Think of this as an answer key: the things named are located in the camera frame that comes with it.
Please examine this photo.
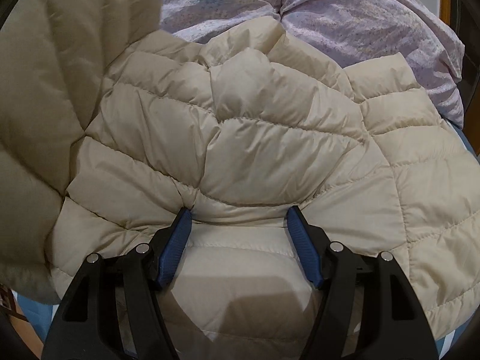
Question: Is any lilac crumpled duvet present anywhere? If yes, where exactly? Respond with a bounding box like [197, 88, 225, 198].
[160, 0, 465, 126]

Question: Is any beige quilted puffer jacket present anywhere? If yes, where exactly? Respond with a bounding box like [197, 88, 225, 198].
[1, 0, 479, 359]

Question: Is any blue white striped bedsheet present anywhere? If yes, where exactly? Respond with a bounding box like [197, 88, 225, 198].
[14, 119, 480, 360]

